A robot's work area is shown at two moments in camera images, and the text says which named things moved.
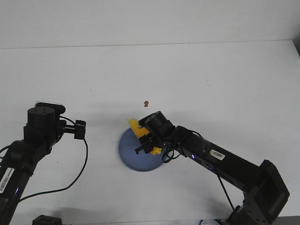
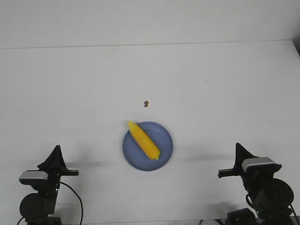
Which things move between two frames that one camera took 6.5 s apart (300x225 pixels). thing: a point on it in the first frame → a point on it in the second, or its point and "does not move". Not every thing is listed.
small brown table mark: [146, 102] does not move
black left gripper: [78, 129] → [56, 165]
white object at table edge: [209, 222] does not move
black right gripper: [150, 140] → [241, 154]
